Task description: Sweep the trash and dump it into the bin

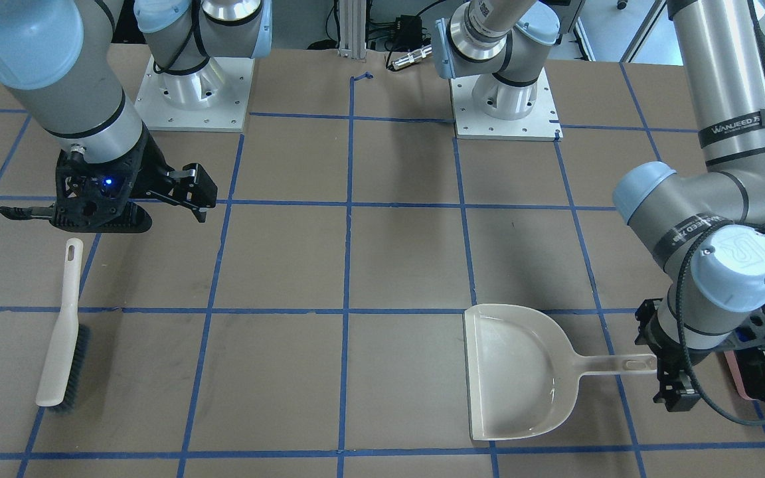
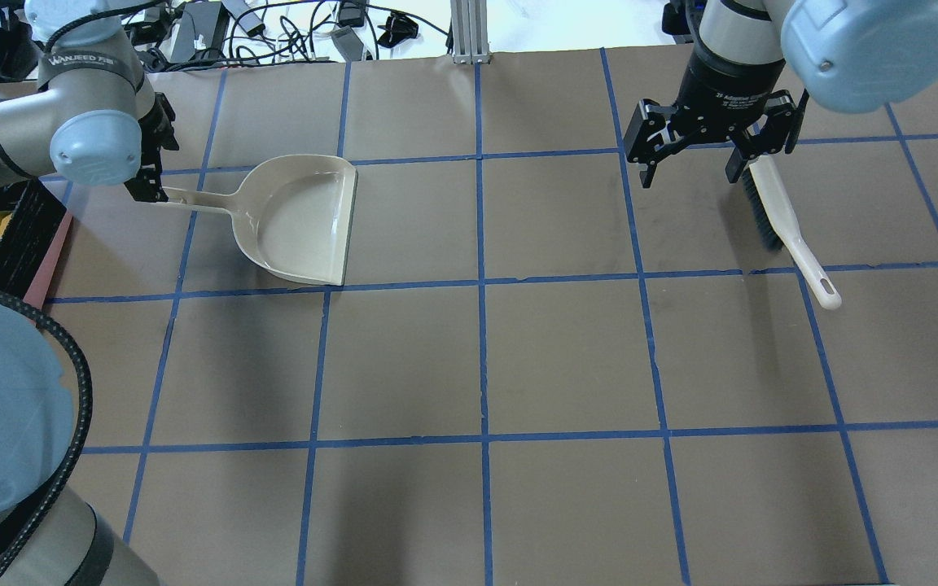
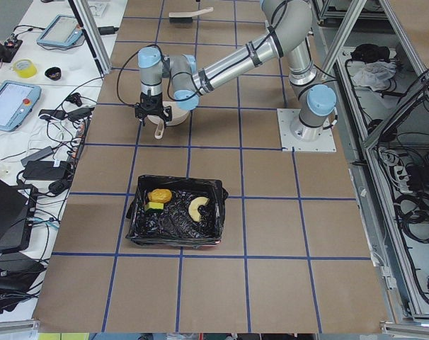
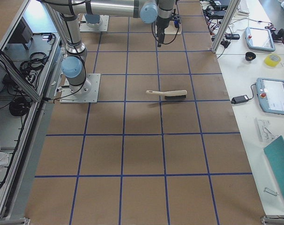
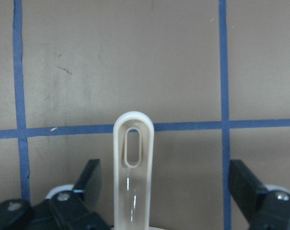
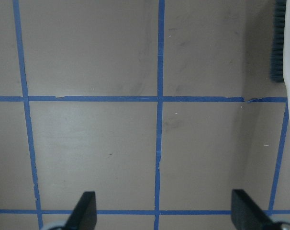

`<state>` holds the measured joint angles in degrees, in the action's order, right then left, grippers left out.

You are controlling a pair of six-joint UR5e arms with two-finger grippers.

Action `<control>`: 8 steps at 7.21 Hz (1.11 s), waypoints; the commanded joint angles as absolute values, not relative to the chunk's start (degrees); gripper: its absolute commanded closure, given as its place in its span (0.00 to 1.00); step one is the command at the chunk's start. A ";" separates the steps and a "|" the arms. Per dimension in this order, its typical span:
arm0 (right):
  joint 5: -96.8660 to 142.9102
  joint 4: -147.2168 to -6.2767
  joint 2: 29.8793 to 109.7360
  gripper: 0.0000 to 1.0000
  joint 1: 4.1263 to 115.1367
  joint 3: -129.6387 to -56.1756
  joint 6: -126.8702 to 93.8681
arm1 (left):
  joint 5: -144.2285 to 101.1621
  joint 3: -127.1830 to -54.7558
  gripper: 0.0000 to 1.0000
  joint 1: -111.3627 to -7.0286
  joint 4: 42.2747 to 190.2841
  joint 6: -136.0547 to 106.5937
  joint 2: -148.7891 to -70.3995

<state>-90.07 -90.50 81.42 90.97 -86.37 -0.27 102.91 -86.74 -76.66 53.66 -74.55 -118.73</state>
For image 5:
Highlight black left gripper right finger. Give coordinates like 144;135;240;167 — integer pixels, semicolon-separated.
228;160;269;225

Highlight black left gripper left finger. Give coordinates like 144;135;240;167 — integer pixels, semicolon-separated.
72;159;102;210

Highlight beige dustpan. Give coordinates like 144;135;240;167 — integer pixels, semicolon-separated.
113;111;154;230

